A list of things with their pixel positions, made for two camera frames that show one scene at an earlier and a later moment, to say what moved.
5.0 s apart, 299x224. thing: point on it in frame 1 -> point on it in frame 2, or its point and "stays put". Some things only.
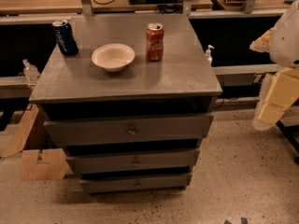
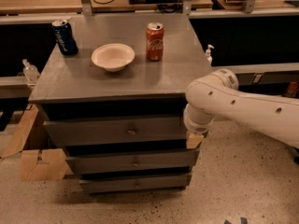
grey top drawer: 65,133 stays put
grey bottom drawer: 155,184 stays put
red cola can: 155,40 stays put
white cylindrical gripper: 286,42 -> 199,126
